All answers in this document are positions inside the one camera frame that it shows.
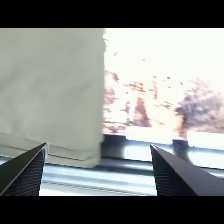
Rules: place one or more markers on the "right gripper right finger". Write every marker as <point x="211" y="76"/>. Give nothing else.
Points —
<point x="180" y="176"/>

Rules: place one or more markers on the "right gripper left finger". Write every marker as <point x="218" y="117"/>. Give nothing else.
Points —
<point x="23" y="173"/>

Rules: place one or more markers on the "olive green pants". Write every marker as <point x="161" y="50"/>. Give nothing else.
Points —
<point x="50" y="93"/>

